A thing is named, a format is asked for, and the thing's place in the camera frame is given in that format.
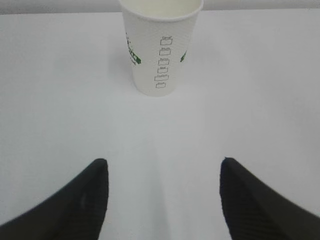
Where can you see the white paper cup green logo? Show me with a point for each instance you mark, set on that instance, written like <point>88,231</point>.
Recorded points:
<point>158,33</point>

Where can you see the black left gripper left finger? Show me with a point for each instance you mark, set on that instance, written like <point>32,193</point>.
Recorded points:
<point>76,212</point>

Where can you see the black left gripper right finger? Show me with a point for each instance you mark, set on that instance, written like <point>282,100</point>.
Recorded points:
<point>254,211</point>

